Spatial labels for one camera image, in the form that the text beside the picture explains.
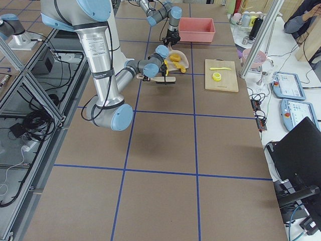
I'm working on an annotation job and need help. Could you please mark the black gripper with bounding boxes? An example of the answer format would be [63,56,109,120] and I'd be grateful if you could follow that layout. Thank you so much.
[160,62,165,76]
[164,29,181,43]

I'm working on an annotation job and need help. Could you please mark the beige plastic dustpan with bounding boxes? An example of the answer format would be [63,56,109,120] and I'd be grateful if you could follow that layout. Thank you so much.
[165,44,189,73]

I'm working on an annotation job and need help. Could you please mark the beige hand brush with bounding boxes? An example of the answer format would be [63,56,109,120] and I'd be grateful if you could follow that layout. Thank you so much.
[136,74,176,85]

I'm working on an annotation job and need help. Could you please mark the brown toy potato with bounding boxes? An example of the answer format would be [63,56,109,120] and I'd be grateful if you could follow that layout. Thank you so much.
[170,53,181,62]

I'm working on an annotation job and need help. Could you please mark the tan toy ginger root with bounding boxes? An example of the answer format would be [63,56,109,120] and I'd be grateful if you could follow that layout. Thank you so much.
[173,62,186,73]

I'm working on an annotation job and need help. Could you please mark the yellow toy corn cob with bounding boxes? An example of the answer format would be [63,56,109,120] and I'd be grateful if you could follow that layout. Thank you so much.
[164,60,169,76]

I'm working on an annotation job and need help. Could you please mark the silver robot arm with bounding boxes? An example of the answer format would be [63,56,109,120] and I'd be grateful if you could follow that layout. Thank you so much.
[41,1,169,131]
[133,0,182,46]

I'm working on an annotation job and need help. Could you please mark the pink plastic bin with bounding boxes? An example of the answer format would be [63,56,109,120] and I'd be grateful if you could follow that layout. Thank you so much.
[179,18,215,43]

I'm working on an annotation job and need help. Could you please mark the yellow plastic knife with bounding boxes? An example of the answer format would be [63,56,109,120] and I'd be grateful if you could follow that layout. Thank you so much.
[209,67,232,71]

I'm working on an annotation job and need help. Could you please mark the yellow lemon slices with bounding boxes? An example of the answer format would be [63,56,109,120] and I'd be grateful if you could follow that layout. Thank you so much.
[212,72,222,82]

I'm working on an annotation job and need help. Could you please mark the wooden cutting board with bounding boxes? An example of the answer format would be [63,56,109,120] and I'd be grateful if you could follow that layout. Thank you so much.
[205,59,239,92]

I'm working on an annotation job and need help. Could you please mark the black bottle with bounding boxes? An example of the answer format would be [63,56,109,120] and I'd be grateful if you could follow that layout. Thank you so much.
[249,18,263,40]

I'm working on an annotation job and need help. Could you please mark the pink bowl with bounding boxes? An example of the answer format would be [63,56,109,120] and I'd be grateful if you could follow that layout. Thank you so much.
[242,48,267,69]

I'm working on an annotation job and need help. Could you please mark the upper blue teach pendant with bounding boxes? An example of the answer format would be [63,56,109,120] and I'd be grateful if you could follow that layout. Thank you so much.
[271,71,306,100]

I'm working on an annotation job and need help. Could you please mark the blue teach pendant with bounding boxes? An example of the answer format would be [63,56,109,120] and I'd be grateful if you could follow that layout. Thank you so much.
[280,99,320,131]
[271,71,306,100]

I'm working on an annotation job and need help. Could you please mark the seated person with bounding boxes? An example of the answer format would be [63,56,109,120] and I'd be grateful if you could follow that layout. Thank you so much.
[283,0,321,63]

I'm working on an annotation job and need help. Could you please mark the lower blue teach pendant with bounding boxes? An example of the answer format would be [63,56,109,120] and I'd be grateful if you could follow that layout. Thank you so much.
[280,99,320,131]

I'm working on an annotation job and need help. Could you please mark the black laptop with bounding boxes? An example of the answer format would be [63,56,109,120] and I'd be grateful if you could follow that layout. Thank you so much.
[267,117,320,191]

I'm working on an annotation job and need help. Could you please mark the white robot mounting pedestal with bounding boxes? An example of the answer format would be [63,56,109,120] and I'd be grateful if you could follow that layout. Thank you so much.
[107,0,134,76]

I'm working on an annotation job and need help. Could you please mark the aluminium frame post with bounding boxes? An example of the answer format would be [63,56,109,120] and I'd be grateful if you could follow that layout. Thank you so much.
[240,0,284,79]

